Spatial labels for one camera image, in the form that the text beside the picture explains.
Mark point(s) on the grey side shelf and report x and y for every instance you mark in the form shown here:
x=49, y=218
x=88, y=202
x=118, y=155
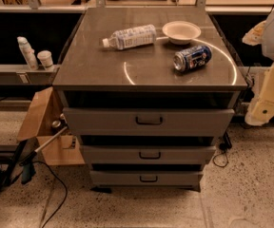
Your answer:
x=12, y=75

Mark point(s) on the grey middle drawer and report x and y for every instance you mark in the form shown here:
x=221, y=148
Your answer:
x=147, y=154

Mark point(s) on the grey bottom drawer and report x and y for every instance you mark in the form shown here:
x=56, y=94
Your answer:
x=148, y=178

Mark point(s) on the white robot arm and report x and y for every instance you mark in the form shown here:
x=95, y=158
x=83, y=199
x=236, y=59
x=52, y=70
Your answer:
x=268, y=40

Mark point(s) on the grey top drawer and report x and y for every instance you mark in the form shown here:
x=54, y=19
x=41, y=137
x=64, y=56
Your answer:
x=148, y=122

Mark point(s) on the blue soda can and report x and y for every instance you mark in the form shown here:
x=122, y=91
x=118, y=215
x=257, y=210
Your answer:
x=189, y=58

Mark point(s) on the white spray bottle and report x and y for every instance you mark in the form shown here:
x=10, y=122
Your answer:
x=27, y=52

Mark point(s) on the grey drawer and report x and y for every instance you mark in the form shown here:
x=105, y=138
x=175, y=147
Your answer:
x=148, y=122
x=148, y=178
x=147, y=154

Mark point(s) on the clear plastic water bottle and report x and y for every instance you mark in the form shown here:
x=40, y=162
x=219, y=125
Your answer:
x=131, y=37

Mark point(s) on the metal rod tool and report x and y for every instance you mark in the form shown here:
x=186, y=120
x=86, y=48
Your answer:
x=27, y=165

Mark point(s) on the brown cardboard box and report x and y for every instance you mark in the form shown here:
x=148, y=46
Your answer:
x=44, y=109

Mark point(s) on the grey drawer cabinet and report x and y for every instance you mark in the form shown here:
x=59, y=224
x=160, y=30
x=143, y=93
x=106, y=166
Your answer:
x=93, y=76

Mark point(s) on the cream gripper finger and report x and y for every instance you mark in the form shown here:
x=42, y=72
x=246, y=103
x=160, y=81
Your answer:
x=254, y=36
x=261, y=109

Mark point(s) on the white bowl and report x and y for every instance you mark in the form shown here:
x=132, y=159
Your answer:
x=181, y=32

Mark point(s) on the white paper cup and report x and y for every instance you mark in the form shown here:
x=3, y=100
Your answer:
x=45, y=58

